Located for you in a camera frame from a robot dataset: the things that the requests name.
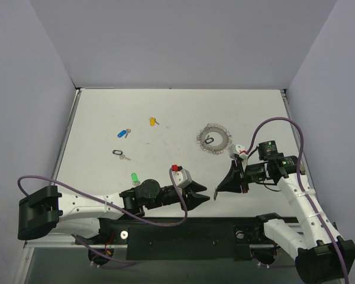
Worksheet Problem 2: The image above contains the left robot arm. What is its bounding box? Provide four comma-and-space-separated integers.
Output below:
17, 179, 210, 244

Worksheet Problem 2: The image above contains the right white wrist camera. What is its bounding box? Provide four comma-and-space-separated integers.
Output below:
228, 144, 248, 161

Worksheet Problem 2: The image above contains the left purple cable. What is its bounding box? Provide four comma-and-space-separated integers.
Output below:
17, 168, 189, 269

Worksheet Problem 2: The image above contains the green tag key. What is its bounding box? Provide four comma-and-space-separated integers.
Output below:
131, 173, 140, 186

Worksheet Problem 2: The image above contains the yellow tag key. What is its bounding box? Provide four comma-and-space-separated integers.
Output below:
149, 117, 159, 127

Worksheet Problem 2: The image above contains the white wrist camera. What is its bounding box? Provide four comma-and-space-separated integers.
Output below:
172, 164, 192, 189
228, 144, 248, 161

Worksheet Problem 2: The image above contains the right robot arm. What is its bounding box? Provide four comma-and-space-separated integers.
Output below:
215, 141, 355, 283

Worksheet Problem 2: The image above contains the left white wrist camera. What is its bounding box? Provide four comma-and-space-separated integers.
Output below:
172, 164, 192, 189

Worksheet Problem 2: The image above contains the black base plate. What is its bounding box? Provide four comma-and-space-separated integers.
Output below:
88, 217, 279, 261

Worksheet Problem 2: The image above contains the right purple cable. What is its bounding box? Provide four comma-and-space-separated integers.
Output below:
248, 117, 348, 284

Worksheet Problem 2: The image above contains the blue tag key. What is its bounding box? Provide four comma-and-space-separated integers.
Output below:
117, 129, 131, 138

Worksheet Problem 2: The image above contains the metal key organizer disc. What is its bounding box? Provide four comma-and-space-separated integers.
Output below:
196, 123, 233, 155

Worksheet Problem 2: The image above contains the purple cable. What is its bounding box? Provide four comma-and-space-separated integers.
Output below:
17, 168, 189, 269
248, 117, 348, 284

